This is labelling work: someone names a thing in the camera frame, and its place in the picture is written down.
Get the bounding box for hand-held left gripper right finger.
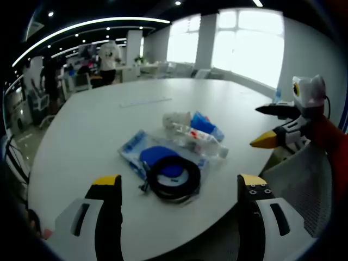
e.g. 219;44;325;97
237;173;318;261

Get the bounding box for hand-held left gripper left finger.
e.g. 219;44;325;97
47;175;123;261

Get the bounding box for clear bag with blue pad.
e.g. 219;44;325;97
117;129;210;204

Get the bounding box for blue packet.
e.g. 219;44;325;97
190;110;225;142

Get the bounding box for clear bottle with red label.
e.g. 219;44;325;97
170;122;229;160

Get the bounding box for white disposable cup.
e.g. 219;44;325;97
162;111;192;130

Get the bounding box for white table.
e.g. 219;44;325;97
27;78;300;261

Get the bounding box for curved ceiling light strip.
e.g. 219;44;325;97
12;16;171;67

